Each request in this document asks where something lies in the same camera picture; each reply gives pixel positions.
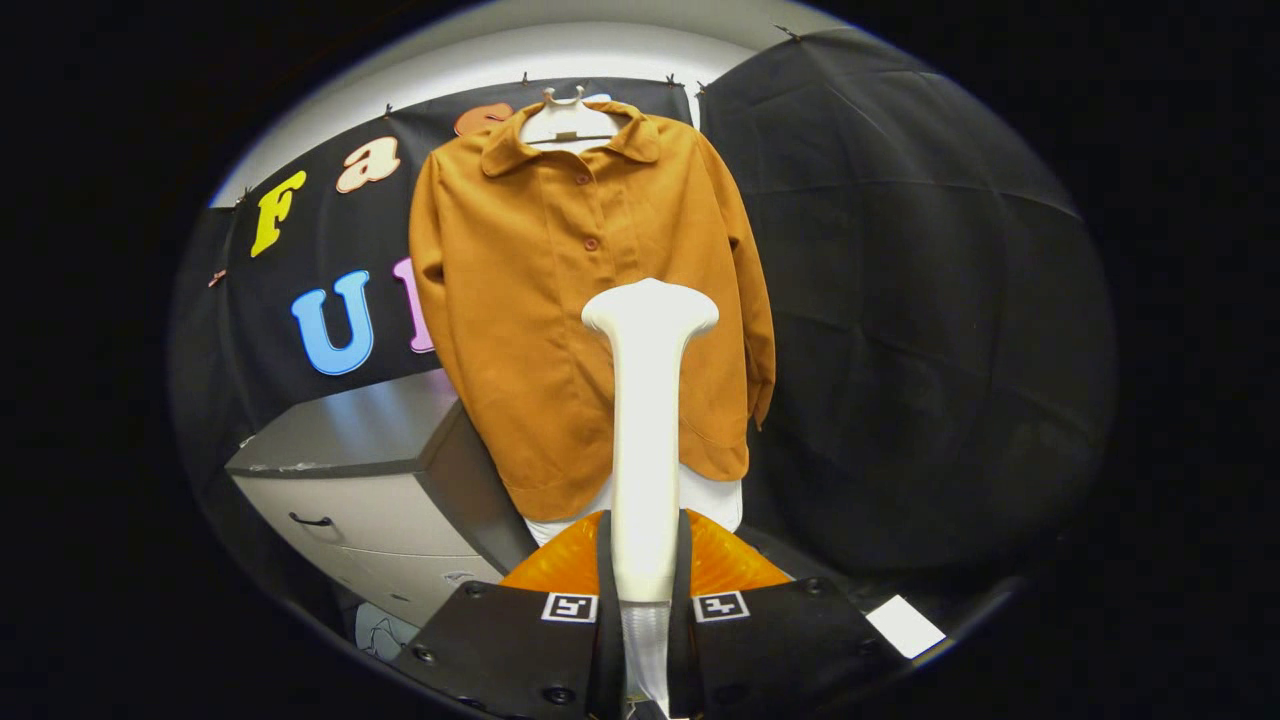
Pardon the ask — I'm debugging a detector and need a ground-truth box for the white paper sheet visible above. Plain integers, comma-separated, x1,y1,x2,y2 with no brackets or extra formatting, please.
865,595,947,659

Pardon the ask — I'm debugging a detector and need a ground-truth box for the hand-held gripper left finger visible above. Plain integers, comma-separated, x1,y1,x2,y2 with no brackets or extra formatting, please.
390,508,626,720

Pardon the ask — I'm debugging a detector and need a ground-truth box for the white plastic bag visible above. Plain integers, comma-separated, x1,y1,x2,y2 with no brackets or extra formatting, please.
355,600,421,663

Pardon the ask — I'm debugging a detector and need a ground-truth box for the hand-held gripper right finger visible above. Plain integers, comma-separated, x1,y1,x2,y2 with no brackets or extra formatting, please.
668,508,901,720

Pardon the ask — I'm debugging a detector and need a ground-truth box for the grey drawer cabinet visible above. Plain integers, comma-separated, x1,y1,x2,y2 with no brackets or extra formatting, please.
225,368,541,629

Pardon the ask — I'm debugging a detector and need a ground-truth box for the orange button shirt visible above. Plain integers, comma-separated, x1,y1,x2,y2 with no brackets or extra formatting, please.
408,98,777,523

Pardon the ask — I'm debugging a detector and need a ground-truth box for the white garment steamer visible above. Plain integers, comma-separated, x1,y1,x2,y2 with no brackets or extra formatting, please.
581,278,721,719

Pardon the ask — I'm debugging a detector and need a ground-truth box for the white clothes mannequin form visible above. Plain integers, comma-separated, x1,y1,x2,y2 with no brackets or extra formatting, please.
518,85,744,548

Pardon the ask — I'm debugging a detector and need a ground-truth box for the black backdrop cloth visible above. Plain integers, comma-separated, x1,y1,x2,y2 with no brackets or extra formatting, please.
170,205,261,471
697,27,1119,601
225,78,696,431

